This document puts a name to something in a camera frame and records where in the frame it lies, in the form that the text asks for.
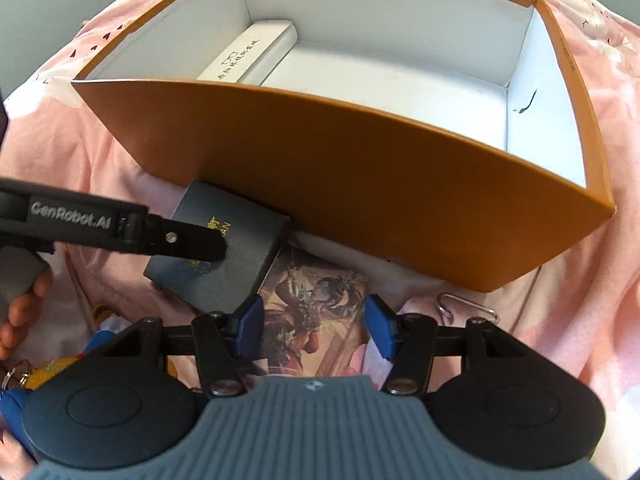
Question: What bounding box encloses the anime illustrated card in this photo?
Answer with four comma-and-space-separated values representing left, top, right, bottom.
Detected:
239, 245, 368, 382

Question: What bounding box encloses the raccoon plush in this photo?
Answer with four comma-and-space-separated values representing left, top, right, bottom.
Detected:
1, 318, 194, 470

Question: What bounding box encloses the person's left hand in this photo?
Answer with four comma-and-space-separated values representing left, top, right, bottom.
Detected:
0, 266, 53, 361

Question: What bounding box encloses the silver metal carabiner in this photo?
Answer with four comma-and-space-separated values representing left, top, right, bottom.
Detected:
435, 292, 500, 326

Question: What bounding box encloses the white rectangular case with text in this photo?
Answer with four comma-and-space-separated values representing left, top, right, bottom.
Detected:
198, 20, 297, 86

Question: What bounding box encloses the orange cardboard storage box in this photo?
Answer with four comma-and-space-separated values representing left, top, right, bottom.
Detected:
74, 0, 615, 292

